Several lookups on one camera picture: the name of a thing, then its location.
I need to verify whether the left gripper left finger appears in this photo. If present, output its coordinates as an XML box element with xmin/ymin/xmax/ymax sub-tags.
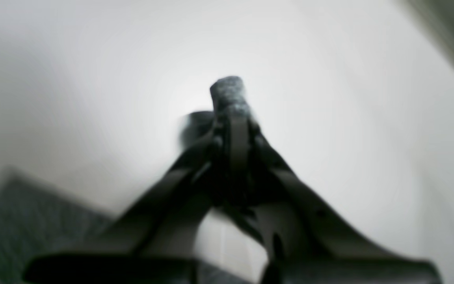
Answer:
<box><xmin>23</xmin><ymin>118</ymin><xmax>235</xmax><ymax>284</ymax></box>

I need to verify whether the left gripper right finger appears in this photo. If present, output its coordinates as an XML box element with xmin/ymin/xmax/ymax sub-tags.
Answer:
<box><xmin>231</xmin><ymin>118</ymin><xmax>441</xmax><ymax>284</ymax></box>

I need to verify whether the grey t-shirt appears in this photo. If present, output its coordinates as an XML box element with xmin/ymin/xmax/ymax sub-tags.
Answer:
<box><xmin>0</xmin><ymin>76</ymin><xmax>259</xmax><ymax>284</ymax></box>

